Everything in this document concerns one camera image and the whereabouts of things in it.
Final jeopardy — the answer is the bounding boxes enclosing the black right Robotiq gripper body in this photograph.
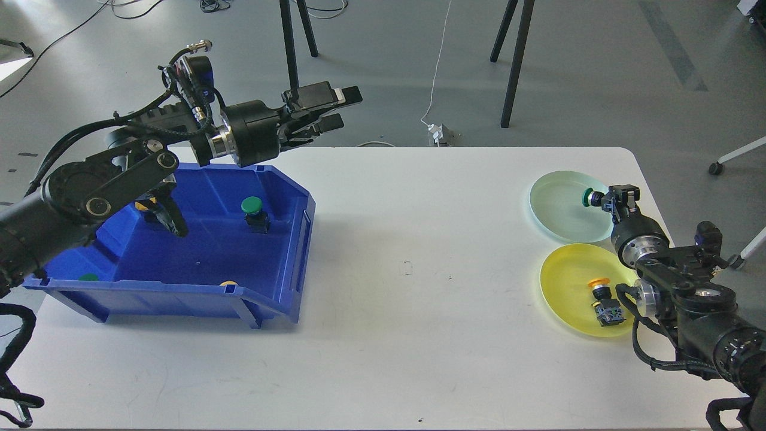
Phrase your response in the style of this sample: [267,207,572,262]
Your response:
[610,215,670,268]

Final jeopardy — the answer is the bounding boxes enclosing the black tripod right legs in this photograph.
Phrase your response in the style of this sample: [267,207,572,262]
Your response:
[490,1,536,129]

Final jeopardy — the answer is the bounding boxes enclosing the light green plate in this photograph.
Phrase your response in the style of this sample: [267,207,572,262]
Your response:
[528,170,613,243]

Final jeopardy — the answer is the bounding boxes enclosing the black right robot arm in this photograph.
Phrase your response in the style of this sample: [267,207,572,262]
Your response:
[582,185,765,430]

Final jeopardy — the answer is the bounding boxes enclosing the black tripod legs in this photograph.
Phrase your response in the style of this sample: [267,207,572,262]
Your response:
[490,1,536,129]
[279,1,320,89]

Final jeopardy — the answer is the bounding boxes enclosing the yellow plate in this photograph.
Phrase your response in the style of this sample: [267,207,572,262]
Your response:
[539,244,637,338]

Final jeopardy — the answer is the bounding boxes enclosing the white power adapter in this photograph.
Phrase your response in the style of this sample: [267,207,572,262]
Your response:
[427,123,457,147]

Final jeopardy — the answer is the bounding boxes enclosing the black tripod left legs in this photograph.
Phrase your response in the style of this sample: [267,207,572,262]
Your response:
[279,1,320,89]

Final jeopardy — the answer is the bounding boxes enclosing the blue plastic bin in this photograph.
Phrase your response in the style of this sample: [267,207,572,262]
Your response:
[23,163,315,329]

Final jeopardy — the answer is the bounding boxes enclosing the green button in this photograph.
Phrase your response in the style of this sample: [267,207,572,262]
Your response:
[240,196,270,234]
[582,187,606,208]

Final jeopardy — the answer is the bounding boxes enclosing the white cable on floor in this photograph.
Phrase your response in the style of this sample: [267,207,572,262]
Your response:
[357,0,454,148]

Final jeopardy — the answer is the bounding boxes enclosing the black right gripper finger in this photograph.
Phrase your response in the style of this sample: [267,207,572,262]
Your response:
[601,184,641,224]

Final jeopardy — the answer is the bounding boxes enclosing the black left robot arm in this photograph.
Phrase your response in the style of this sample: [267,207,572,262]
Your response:
[1,40,362,296]

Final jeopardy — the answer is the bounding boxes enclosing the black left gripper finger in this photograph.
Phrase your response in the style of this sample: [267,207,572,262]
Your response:
[282,81,362,119]
[281,114,345,150]

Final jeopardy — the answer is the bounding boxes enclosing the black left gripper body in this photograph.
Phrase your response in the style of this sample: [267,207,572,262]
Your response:
[212,100,290,168]

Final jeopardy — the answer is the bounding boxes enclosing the black floor cable left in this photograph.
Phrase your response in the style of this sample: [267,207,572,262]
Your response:
[0,0,163,99]

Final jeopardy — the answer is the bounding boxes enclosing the yellow button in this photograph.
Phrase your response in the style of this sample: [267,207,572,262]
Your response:
[588,277,627,327]
[134,199,162,223]

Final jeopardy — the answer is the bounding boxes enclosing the black cables top floor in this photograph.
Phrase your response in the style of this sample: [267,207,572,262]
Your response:
[199,0,349,19]

